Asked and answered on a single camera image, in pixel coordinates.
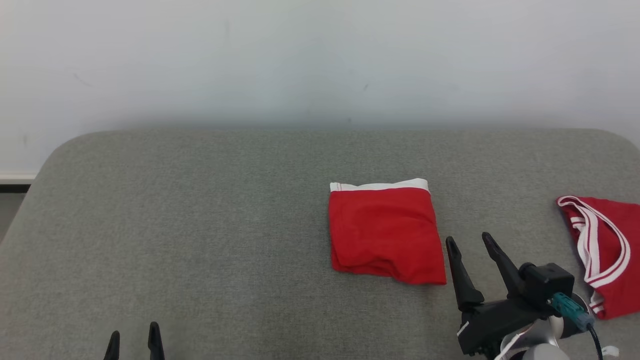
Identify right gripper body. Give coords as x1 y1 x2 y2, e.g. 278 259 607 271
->
457 299 556 357

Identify black right camera cable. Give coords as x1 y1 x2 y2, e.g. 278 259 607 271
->
587 325 604 360

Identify teal right camera connector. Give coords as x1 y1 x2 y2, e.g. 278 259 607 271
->
550 292 596 332

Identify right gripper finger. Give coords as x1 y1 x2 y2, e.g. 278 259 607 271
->
445 236 485 311
481 232 524 301

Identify red Bulls jersey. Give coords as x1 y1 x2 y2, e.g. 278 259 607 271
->
556 195 640 321

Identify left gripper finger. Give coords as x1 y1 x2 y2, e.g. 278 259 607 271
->
103 330 121 360
148 321 166 360

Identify white right arm cable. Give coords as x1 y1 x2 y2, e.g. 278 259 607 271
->
495 330 531 360

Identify red shorts with white stripe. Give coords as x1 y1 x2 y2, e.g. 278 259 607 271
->
328 178 447 286

